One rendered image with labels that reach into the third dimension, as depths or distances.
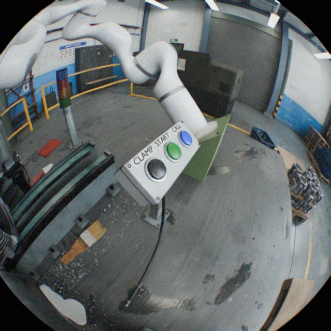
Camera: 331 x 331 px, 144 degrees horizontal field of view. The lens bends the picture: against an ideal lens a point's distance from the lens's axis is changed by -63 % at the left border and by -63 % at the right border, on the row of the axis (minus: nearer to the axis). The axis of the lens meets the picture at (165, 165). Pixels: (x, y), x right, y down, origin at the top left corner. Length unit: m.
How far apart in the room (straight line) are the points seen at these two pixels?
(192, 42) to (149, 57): 6.58
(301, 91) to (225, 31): 4.08
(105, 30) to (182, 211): 0.69
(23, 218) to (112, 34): 0.67
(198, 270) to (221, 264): 0.07
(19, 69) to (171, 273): 0.53
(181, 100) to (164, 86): 0.08
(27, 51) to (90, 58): 5.53
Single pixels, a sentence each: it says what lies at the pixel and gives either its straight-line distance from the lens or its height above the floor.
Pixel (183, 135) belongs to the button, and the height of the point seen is 1.08.
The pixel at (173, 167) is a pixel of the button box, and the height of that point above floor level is 1.05.
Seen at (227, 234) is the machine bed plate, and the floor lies 0.80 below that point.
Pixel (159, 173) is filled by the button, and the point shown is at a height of 1.07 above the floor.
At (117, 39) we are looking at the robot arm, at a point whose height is 1.29.
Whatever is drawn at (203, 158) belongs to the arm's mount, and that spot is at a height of 0.91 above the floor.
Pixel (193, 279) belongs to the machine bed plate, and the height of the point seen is 0.80.
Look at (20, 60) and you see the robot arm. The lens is 0.24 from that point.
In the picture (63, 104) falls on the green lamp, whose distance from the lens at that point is 0.68.
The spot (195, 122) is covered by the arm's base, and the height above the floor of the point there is 1.00.
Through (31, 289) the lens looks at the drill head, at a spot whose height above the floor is 1.02.
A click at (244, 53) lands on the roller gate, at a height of 2.31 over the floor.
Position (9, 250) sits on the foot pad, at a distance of 0.42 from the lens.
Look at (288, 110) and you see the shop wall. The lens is 7.00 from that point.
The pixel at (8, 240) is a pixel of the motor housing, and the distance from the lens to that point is 0.41.
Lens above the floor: 1.21
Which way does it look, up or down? 44 degrees down
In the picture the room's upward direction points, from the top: 8 degrees clockwise
